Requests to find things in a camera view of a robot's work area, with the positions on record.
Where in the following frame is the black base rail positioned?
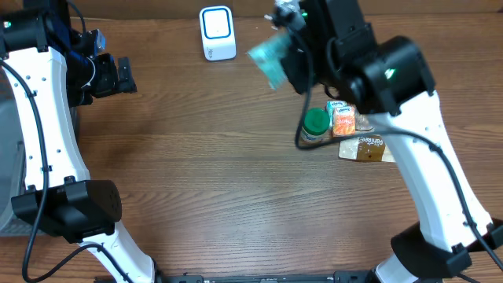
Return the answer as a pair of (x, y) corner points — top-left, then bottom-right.
(156, 270), (379, 283)

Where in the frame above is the teal tissue pack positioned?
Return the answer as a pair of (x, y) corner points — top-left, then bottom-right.
(247, 33), (292, 90)

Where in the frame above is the white barcode scanner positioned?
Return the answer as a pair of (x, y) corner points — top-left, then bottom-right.
(199, 6), (237, 61)

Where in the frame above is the small teal carton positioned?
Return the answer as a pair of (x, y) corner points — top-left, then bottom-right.
(325, 100), (348, 127)

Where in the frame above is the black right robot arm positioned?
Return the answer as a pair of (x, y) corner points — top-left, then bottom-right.
(271, 0), (502, 282)

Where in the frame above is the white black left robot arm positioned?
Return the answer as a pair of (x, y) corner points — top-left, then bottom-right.
(1, 0), (160, 282)

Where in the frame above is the brown white snack pouch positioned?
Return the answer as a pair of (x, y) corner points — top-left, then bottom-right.
(339, 112), (395, 163)

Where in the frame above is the green capped bottle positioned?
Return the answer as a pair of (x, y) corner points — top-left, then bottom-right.
(300, 108), (330, 144)

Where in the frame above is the orange tissue pack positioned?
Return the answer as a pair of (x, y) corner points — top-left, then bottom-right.
(332, 106), (356, 136)

